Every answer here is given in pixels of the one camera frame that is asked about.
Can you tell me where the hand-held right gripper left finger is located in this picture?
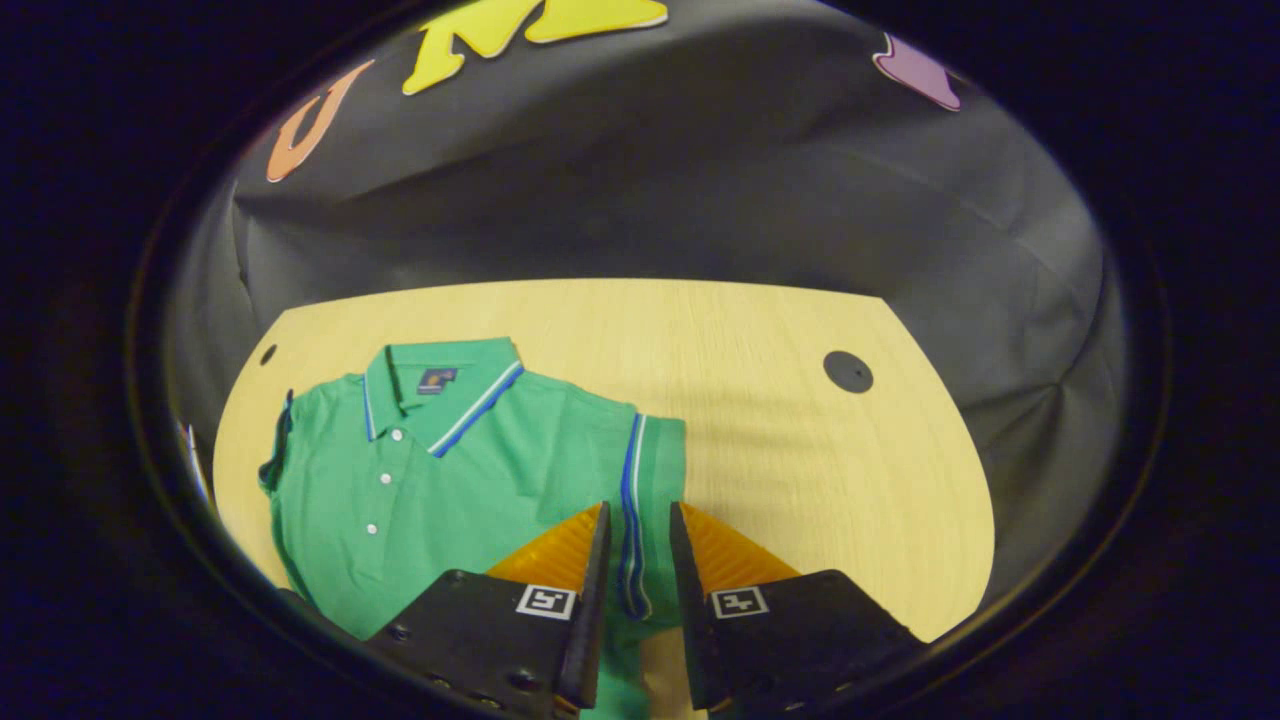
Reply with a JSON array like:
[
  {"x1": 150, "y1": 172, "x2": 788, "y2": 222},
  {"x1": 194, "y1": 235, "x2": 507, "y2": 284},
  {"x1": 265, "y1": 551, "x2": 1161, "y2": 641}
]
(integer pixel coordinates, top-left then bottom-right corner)
[{"x1": 365, "y1": 502, "x2": 613, "y2": 716}]

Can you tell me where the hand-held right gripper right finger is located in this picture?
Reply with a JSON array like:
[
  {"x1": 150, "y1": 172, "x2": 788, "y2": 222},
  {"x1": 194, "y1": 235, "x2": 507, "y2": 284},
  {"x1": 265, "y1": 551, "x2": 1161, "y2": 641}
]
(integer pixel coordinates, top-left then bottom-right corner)
[{"x1": 668, "y1": 502, "x2": 926, "y2": 713}]

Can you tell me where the green T-shirt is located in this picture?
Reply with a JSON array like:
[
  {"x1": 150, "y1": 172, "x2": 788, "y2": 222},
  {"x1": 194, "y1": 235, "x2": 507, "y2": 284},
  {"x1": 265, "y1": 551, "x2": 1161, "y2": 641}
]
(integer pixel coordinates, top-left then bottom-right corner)
[{"x1": 258, "y1": 337, "x2": 689, "y2": 720}]

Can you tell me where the black backdrop cloth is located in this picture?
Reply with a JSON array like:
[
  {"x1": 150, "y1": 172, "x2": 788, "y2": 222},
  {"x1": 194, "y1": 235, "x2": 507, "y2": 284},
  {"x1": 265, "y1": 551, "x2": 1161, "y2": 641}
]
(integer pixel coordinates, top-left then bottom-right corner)
[{"x1": 165, "y1": 0, "x2": 1136, "y2": 611}]

